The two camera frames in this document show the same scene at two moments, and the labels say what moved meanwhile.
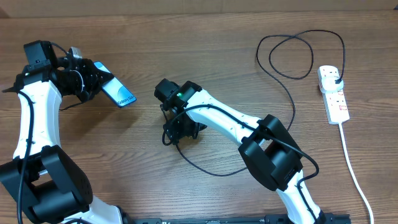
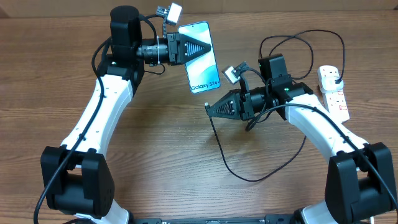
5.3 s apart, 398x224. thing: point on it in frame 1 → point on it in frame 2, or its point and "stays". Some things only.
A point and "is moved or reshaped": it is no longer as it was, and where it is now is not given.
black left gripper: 98,78 → 176,43
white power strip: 334,102 stays
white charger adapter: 329,86 stays
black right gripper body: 179,129 → 252,103
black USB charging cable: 204,171 → 285,38
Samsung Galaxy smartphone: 122,96 is moved or reshaped
